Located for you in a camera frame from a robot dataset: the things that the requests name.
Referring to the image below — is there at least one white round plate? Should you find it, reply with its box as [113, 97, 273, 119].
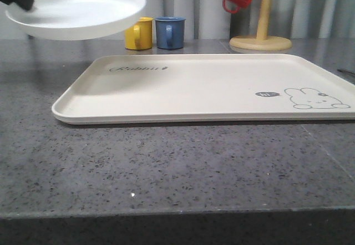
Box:
[6, 0, 146, 40]

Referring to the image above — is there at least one silver metal spoon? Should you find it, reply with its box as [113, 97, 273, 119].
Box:
[337, 69, 355, 76]

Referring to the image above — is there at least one yellow enamel mug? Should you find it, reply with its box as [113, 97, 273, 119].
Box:
[124, 17, 153, 50]

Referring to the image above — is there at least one cream rabbit serving tray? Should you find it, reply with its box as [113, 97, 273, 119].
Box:
[52, 54, 354, 125]

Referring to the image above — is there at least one blue enamel mug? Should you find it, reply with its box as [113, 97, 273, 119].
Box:
[155, 17, 185, 50]

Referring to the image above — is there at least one wooden mug tree stand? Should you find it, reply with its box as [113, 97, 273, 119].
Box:
[229, 0, 292, 51]

